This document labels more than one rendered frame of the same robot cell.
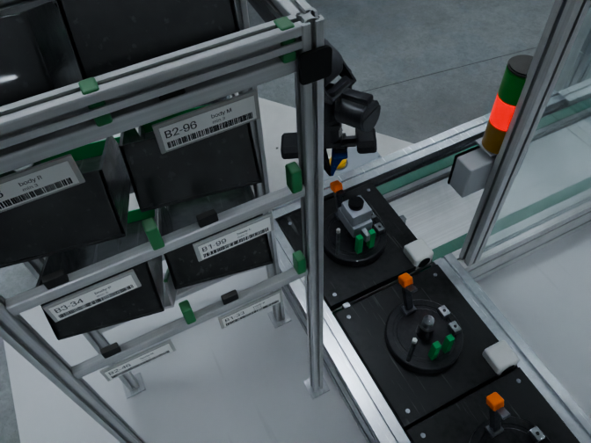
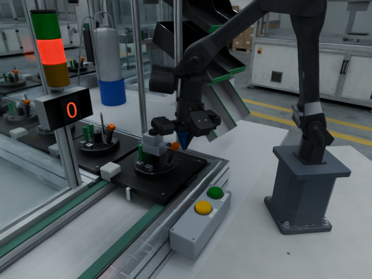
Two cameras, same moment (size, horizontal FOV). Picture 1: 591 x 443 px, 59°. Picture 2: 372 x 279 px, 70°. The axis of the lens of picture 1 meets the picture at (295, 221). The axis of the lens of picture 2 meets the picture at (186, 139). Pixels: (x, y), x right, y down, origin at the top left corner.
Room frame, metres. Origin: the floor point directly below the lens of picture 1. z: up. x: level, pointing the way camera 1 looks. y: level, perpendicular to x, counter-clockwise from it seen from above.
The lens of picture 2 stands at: (1.28, -0.45, 1.43)
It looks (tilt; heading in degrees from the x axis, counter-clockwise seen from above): 27 degrees down; 145
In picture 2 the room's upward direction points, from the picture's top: straight up
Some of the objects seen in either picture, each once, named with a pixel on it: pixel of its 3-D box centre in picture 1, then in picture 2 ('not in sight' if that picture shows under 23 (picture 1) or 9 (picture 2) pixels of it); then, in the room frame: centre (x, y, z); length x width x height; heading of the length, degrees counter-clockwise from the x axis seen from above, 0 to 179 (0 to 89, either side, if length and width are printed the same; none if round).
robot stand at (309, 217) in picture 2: not in sight; (301, 187); (0.97, 0.17, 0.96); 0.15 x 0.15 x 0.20; 61
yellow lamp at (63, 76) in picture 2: (500, 133); (56, 73); (0.61, -0.34, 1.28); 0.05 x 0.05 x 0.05
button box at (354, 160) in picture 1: (337, 171); (202, 217); (0.87, -0.11, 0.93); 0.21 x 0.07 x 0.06; 114
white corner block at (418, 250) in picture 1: (418, 254); (110, 171); (0.59, -0.25, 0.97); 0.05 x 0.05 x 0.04; 24
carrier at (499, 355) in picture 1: (426, 327); (97, 135); (0.41, -0.22, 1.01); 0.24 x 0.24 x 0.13; 24
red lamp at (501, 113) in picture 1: (509, 108); (51, 50); (0.61, -0.34, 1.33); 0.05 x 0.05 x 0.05
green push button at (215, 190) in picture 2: not in sight; (215, 193); (0.85, -0.05, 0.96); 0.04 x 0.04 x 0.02
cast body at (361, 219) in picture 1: (357, 216); (151, 140); (0.63, -0.12, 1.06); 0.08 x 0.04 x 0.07; 24
